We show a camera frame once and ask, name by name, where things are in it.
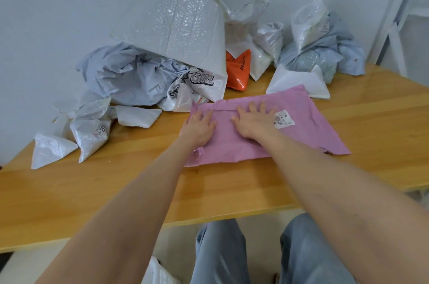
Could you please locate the person's right hand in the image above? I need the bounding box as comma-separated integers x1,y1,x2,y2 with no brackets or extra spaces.
230,102,279,142

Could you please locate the person's leg in jeans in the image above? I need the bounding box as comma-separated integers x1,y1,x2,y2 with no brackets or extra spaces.
190,219,251,284
280,213,356,284

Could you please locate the person's left forearm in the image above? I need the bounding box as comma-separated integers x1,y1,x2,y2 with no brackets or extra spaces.
35,134,202,284

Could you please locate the orange folded plastic bag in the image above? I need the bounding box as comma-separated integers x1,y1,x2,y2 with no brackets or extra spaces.
225,48,252,92

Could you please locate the person's right forearm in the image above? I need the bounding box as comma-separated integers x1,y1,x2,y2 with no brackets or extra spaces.
256,131,429,284

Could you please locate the white bag with black lettering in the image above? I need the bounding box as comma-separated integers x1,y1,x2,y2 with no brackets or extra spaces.
158,65,228,113

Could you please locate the white folded triangle bag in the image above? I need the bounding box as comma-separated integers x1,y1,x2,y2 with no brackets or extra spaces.
265,64,331,100
31,133,78,170
115,105,163,129

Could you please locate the translucent white plastic bag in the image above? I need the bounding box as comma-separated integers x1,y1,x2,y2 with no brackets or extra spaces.
290,0,331,54

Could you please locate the crumpled grey-blue mailer bag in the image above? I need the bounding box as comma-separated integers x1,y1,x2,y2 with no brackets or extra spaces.
277,13,366,84

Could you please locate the person's left hand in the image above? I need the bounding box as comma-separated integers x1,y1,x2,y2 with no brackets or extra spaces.
179,110,218,148

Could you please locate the white metal shelf frame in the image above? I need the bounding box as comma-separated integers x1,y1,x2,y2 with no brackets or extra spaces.
368,0,429,77

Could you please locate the person's right leg in jeans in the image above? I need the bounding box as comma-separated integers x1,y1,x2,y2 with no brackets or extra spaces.
280,213,356,284

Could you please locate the white plastic bag with ridges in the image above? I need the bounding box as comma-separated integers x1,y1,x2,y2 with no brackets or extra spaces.
142,256,181,284

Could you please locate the white folded bag with label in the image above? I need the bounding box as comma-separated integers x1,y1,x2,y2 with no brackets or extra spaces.
69,98,113,164

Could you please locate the white crumpled plastic bag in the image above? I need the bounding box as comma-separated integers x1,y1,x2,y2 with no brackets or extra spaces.
225,22,285,82

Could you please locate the person's left leg in jeans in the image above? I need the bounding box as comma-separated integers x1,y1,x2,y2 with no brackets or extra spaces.
190,219,251,284

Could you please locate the pink plastic mailer bag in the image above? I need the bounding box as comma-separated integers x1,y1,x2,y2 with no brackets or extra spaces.
184,84,351,168

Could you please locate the large white bubble mailer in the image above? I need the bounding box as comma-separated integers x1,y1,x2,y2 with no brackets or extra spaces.
110,0,228,77

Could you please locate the crumpled pale blue plastic bag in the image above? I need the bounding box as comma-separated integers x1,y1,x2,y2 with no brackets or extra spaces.
76,42,199,107

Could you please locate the small crumpled white bag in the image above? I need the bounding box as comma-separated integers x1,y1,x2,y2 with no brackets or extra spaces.
52,89,111,123

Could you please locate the clear crumpled plastic bag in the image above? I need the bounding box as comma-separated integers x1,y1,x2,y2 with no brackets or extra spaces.
216,0,271,45

